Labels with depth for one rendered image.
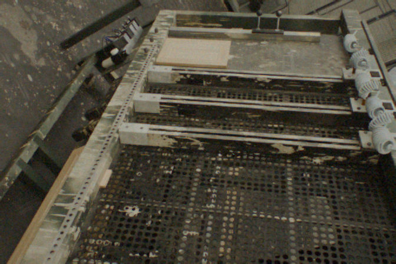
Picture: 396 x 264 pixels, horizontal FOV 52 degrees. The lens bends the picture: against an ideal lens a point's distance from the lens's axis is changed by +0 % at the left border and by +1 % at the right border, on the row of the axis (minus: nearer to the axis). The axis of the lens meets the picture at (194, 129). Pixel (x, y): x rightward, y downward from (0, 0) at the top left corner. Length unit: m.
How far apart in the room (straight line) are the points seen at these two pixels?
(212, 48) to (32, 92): 1.21
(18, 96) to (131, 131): 1.18
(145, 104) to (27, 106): 1.04
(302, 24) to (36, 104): 1.83
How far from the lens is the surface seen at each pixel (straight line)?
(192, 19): 2.92
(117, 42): 2.51
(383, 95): 2.07
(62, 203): 1.56
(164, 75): 2.18
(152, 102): 1.95
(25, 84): 2.87
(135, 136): 1.78
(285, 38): 2.67
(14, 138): 2.64
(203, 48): 2.52
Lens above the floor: 1.94
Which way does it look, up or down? 25 degrees down
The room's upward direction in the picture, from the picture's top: 68 degrees clockwise
